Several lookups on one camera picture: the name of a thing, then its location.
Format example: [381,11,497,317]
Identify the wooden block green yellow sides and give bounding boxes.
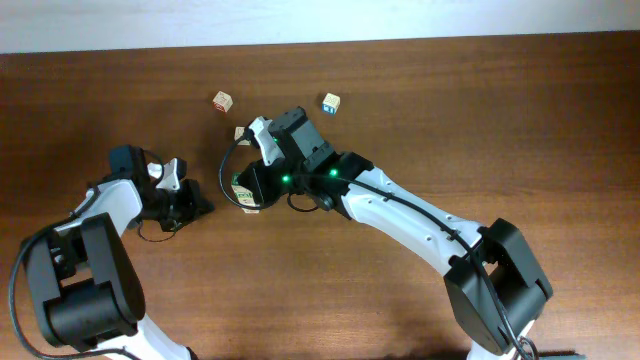
[232,185,256,207]

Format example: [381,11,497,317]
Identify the wooden block number 1 red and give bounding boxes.
[231,172,240,187]

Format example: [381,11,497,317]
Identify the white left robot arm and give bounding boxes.
[8,145,214,360]

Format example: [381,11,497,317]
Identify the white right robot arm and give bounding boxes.
[237,107,553,359]

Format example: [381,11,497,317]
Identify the wooden block dove picture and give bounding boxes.
[234,127,251,146]

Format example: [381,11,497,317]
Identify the wooden block red far corner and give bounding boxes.
[212,91,233,113]

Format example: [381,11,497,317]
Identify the wooden block blue top far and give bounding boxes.
[322,93,341,115]

